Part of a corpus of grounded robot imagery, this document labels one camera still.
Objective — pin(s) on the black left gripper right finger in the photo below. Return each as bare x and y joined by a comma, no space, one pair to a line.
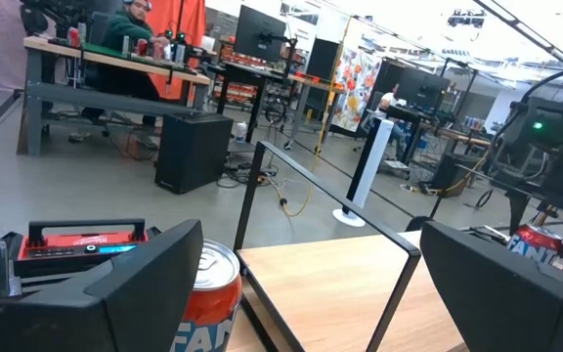
506,313

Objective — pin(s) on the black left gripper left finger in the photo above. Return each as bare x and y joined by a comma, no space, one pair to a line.
91,318

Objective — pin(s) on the red can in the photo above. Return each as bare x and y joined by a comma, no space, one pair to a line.
531,244

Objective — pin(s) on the orange Fanta can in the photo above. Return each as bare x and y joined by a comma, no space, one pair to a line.
213,298

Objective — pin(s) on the black floor box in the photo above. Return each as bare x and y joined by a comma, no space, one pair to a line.
450,173

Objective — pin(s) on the red black portable radio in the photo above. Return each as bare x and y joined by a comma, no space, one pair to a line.
66,242

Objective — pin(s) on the large black monitor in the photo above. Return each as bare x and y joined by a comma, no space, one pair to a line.
423,88

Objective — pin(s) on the white tower fan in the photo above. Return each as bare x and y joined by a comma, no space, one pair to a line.
372,161

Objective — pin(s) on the person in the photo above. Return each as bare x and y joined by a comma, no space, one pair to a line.
388,100
125,29

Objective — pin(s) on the black computer tower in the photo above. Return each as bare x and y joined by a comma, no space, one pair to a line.
193,151

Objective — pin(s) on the floral printed cloth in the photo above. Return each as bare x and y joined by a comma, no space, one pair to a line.
357,88

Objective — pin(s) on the wooden workbench with grey legs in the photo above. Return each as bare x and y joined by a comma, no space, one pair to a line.
115,100

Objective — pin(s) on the white plastic bottle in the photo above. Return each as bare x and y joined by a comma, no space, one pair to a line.
241,133

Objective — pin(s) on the black desk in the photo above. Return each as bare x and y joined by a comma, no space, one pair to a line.
247,71

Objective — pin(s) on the black office chair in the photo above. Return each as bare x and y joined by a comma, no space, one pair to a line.
34,19

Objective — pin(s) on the black computer monitor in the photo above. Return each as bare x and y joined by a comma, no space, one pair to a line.
259,31

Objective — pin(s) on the orange curtain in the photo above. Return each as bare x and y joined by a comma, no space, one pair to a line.
193,19

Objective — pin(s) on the metal frame bracket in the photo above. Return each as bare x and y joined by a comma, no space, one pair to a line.
0,274

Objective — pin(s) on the wooden shelf with black frame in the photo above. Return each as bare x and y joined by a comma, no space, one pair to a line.
335,293

